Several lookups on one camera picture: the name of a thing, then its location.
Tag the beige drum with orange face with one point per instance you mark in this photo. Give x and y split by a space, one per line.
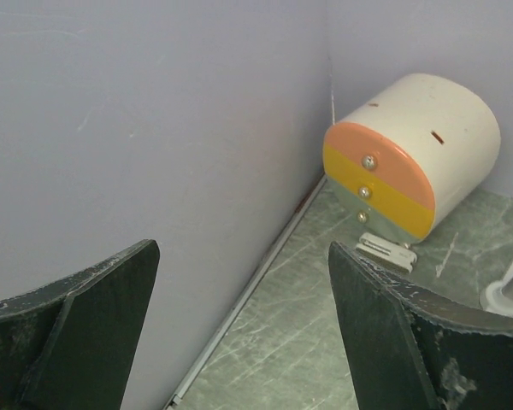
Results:
406 158

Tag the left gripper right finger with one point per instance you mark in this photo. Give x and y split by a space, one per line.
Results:
410 348

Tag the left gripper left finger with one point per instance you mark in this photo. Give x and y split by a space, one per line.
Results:
70 344

